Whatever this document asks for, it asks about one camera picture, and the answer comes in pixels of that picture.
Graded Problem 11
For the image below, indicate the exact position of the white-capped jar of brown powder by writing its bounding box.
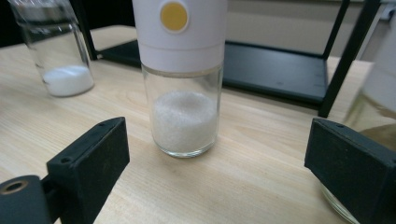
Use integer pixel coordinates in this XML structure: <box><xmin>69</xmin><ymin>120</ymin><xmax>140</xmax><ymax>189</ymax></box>
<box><xmin>319</xmin><ymin>12</ymin><xmax>396</xmax><ymax>224</ymax></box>

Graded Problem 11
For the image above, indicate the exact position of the white-capped jar of white granules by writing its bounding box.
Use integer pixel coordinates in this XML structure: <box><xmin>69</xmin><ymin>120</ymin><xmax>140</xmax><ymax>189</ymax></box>
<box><xmin>132</xmin><ymin>0</ymin><xmax>228</xmax><ymax>159</ymax></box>

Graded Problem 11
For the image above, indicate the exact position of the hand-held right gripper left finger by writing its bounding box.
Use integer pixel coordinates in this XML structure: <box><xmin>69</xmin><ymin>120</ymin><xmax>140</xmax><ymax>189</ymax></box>
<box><xmin>41</xmin><ymin>117</ymin><xmax>131</xmax><ymax>224</ymax></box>

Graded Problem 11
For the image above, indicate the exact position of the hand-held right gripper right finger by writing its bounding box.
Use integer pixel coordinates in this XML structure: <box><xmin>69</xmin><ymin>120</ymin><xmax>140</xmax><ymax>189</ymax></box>
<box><xmin>304</xmin><ymin>117</ymin><xmax>396</xmax><ymax>224</ymax></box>

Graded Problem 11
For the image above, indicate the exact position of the black metal rack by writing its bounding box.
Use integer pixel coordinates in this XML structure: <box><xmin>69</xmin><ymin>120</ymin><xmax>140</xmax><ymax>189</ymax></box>
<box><xmin>68</xmin><ymin>0</ymin><xmax>382</xmax><ymax>119</ymax></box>

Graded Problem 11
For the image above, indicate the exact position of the beige cabinet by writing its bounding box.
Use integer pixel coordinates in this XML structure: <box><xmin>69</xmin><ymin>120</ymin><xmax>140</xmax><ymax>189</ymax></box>
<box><xmin>226</xmin><ymin>0</ymin><xmax>368</xmax><ymax>62</ymax></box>

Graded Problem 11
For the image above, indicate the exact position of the dark curtain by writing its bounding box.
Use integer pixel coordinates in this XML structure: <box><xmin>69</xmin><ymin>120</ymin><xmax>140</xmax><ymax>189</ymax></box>
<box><xmin>0</xmin><ymin>0</ymin><xmax>135</xmax><ymax>49</ymax></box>

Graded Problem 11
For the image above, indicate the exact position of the silver-lidded jar of white powder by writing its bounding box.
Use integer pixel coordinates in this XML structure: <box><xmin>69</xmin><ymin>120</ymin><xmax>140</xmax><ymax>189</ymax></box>
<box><xmin>7</xmin><ymin>0</ymin><xmax>95</xmax><ymax>98</ymax></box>

